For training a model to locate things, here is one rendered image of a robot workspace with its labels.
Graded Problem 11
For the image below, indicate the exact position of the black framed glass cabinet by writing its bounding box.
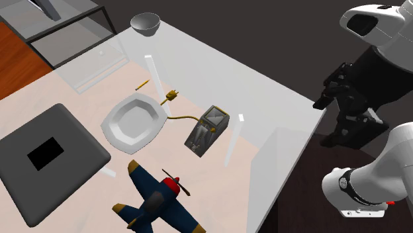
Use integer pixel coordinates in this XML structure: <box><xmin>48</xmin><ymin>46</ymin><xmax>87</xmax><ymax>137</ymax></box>
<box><xmin>0</xmin><ymin>0</ymin><xmax>130</xmax><ymax>95</ymax></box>

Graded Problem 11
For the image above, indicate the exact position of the blue toy aeroplane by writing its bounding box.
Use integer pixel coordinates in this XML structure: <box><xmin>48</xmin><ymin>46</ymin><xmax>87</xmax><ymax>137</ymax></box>
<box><xmin>111</xmin><ymin>159</ymin><xmax>207</xmax><ymax>233</ymax></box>

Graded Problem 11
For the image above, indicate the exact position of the grey square block black patch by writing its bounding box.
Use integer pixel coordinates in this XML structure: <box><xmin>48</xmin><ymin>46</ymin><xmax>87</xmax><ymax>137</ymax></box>
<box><xmin>0</xmin><ymin>103</ymin><xmax>113</xmax><ymax>228</ymax></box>

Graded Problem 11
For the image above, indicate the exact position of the grey bowl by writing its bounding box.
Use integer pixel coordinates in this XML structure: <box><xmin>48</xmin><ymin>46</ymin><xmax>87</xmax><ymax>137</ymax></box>
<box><xmin>130</xmin><ymin>12</ymin><xmax>161</xmax><ymax>38</ymax></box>

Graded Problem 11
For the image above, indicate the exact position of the yellow pencil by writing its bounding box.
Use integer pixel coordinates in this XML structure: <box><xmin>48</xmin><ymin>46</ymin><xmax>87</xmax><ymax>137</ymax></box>
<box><xmin>134</xmin><ymin>79</ymin><xmax>151</xmax><ymax>91</ymax></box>

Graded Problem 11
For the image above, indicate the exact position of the white plate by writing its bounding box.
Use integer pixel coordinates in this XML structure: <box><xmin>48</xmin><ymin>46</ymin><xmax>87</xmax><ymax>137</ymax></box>
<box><xmin>100</xmin><ymin>93</ymin><xmax>169</xmax><ymax>156</ymax></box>

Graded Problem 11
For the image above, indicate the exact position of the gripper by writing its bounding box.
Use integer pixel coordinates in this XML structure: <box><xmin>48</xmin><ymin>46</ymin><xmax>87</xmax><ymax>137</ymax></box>
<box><xmin>312</xmin><ymin>46</ymin><xmax>413</xmax><ymax>151</ymax></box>

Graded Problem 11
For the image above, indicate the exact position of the glass table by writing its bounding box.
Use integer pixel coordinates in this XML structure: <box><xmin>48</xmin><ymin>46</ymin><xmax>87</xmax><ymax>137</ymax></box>
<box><xmin>0</xmin><ymin>19</ymin><xmax>328</xmax><ymax>233</ymax></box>

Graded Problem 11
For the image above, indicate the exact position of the grey toaster with yellow cord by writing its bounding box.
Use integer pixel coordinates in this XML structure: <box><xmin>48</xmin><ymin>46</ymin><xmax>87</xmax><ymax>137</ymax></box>
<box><xmin>160</xmin><ymin>89</ymin><xmax>231</xmax><ymax>159</ymax></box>

